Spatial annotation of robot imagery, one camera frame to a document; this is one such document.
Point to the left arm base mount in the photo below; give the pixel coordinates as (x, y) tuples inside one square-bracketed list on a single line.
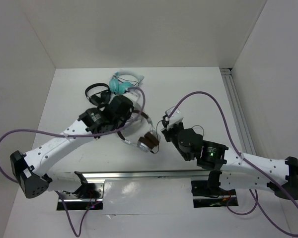
[(81, 197)]

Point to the brown leather headphones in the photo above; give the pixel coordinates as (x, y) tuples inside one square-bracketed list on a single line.
[(149, 142)]

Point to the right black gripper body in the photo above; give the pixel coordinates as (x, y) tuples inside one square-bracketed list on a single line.
[(170, 135)]

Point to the small black headphones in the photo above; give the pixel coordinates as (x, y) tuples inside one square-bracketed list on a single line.
[(99, 98)]

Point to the aluminium rail front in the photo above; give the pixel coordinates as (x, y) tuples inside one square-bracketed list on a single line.
[(182, 174)]

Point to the aluminium rail right side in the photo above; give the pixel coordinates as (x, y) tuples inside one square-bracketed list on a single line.
[(239, 117)]

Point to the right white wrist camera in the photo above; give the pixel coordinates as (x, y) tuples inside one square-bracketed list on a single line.
[(172, 117)]

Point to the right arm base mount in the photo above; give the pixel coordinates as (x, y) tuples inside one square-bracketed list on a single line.
[(203, 197)]

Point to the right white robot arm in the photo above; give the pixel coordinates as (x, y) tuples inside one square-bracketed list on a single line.
[(228, 170)]

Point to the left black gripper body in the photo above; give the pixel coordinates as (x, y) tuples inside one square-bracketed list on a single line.
[(121, 120)]

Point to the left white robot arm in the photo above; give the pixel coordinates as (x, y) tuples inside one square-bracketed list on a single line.
[(30, 168)]

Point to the teal cat-ear headphones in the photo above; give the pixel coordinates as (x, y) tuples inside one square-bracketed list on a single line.
[(119, 86)]

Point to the aluminium rail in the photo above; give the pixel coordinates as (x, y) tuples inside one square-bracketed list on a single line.
[(182, 174), (239, 117)]

